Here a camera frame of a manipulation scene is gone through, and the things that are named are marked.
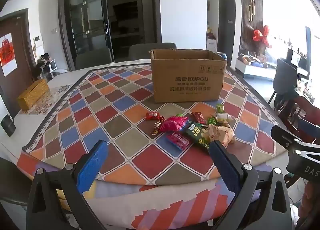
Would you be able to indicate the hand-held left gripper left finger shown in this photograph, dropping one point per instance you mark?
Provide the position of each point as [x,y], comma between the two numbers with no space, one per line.
[91,165]

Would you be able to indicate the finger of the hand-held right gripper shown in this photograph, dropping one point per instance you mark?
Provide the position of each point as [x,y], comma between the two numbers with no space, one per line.
[311,127]
[287,138]

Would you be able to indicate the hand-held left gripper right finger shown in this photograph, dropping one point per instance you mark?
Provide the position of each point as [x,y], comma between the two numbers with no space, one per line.
[225,165]

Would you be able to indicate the pink snack packet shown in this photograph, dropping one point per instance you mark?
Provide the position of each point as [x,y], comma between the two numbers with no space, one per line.
[175,123]

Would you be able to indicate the brown cardboard box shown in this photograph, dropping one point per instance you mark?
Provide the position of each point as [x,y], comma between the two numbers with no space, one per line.
[187,79]

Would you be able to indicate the red wooden chair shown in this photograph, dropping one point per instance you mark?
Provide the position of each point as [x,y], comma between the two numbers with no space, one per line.
[300,112]

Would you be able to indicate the brown paper snack wrapper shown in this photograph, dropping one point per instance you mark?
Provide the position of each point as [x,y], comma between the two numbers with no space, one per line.
[221,133]

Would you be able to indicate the dark green biscuit packet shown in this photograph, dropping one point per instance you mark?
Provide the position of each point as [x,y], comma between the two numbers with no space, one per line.
[197,135]

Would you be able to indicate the colourful checkered tablecloth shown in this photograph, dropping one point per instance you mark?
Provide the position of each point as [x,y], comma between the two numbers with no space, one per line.
[112,125]

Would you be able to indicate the cream wrapped candy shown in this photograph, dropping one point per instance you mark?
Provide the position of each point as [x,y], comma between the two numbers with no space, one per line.
[223,117]

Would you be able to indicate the magenta striped snack packet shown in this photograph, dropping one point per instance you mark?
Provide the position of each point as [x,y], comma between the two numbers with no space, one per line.
[178,141]

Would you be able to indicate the dark red candy packet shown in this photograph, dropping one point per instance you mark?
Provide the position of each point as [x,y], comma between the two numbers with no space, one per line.
[198,117]

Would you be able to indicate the dark upholstered chair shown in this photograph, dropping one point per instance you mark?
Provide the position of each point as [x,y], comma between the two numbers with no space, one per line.
[283,79]

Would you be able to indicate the light green snack packet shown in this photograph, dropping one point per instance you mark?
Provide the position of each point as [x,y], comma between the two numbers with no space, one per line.
[220,107]

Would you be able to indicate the small green wrapped candy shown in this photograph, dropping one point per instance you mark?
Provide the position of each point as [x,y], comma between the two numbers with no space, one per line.
[179,115]

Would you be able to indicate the white sideboard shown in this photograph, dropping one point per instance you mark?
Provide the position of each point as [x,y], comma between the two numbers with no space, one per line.
[255,69]

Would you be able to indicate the gold foil wrapped candy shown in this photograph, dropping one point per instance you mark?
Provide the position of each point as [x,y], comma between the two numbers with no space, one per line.
[157,126]

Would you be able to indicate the small red candy packet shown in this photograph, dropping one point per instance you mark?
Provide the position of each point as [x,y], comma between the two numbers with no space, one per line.
[153,115]

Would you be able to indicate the yellow woven tissue box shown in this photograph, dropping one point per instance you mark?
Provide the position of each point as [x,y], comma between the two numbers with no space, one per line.
[32,94]

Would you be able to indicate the black mug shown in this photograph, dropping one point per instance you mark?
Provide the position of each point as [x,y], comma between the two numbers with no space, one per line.
[8,125]

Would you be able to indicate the red balloon bow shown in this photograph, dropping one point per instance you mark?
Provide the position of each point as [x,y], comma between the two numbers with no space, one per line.
[261,35]

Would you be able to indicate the blue drink can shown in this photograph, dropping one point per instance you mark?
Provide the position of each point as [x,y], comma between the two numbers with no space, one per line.
[222,56]

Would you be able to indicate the small white cart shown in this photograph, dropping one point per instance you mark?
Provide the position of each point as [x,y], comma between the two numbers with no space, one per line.
[51,67]

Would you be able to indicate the grey dining chair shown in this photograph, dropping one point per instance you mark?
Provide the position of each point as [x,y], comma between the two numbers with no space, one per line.
[93,57]
[150,50]

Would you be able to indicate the white storage shelf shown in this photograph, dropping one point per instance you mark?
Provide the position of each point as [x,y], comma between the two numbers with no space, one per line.
[211,42]

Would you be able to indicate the dark interior door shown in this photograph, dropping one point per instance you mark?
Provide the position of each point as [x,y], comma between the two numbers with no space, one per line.
[227,27]

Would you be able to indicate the brown entrance door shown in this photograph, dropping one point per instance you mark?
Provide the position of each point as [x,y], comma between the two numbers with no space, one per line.
[22,52]

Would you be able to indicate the red and white door poster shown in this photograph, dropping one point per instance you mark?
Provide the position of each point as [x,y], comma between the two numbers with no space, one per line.
[7,54]

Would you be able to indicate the dark framed glass door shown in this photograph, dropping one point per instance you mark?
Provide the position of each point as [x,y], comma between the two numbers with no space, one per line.
[87,19]

